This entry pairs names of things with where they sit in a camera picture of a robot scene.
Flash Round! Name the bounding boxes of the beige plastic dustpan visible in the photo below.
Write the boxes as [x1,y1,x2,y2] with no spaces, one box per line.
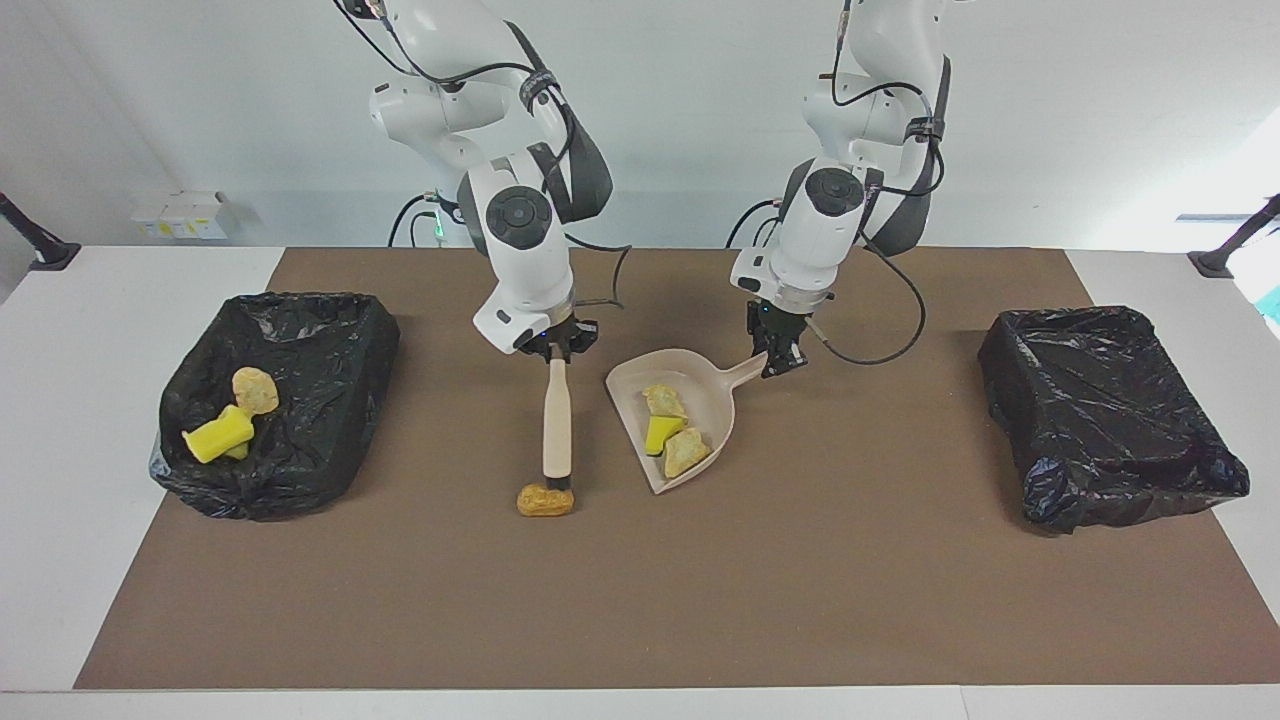
[605,348,769,495]

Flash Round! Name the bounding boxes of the beige hand brush black bristles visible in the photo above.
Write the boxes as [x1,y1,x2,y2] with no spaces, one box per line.
[541,355,576,493]

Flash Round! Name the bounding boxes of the small yellow sponge wedge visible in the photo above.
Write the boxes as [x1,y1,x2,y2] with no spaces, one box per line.
[645,415,689,458]

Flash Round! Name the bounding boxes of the blocky beige foam chunk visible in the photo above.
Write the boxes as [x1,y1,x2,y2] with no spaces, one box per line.
[663,428,713,479]

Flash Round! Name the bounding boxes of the brown oval sponge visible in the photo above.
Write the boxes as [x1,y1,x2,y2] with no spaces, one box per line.
[516,483,576,518]

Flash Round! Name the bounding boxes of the rounded beige foam chunk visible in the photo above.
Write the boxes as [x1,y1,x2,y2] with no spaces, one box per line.
[232,367,281,418]

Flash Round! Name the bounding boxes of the large yellow sponge piece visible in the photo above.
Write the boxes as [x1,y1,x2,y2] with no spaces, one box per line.
[183,404,256,465]

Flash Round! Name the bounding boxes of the bin with black bag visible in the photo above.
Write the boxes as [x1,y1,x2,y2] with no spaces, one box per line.
[977,305,1251,536]
[150,291,401,521]

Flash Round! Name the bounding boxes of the brown table mat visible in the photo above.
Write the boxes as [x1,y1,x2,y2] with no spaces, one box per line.
[73,247,1280,691]

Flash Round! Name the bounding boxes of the large white box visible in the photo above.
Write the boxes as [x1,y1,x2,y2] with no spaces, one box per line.
[160,190,241,241]

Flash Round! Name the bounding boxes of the black left base cable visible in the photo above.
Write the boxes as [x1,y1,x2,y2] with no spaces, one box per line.
[728,198,786,248]

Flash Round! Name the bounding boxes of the black base cable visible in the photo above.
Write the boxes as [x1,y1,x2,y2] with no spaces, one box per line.
[728,198,786,248]
[388,193,441,248]

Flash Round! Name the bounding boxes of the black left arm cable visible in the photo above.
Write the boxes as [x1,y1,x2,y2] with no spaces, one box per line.
[805,0,927,367]

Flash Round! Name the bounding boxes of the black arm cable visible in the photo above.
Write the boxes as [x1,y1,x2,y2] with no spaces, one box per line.
[805,0,927,367]
[340,0,633,311]

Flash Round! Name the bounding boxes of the black right base cable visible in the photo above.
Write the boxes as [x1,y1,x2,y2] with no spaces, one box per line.
[388,193,441,248]

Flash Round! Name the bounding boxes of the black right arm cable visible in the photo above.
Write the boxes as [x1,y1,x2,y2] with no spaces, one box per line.
[340,0,633,311]

